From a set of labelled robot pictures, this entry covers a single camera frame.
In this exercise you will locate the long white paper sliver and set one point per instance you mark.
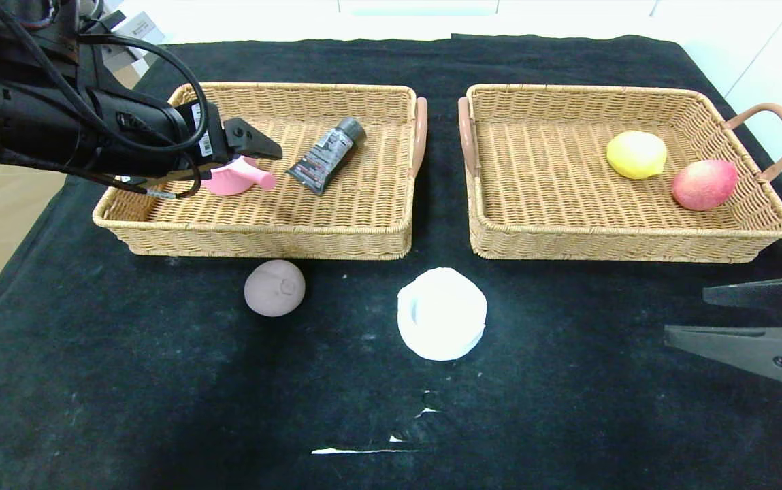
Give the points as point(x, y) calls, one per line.
point(350, 450)

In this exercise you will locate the black tube with printed label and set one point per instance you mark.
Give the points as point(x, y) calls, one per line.
point(326, 156)

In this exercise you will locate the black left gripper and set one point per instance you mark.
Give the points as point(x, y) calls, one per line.
point(204, 137)

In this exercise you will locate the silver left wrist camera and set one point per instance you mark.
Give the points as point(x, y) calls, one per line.
point(142, 26)

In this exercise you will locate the red peach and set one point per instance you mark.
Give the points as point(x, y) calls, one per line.
point(704, 185)

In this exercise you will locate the large wicker basket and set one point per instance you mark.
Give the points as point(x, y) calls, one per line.
point(261, 218)

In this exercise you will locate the black tablecloth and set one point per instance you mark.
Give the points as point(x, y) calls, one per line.
point(567, 422)

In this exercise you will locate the yellow lemon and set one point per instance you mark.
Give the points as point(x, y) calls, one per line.
point(636, 155)

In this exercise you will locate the small white paper scrap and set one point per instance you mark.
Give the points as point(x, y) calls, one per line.
point(426, 411)

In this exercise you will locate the pink saucepan with dark inside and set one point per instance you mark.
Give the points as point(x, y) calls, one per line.
point(234, 180)

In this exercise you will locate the pale purple egg-shaped ball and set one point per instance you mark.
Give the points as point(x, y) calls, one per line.
point(271, 289)

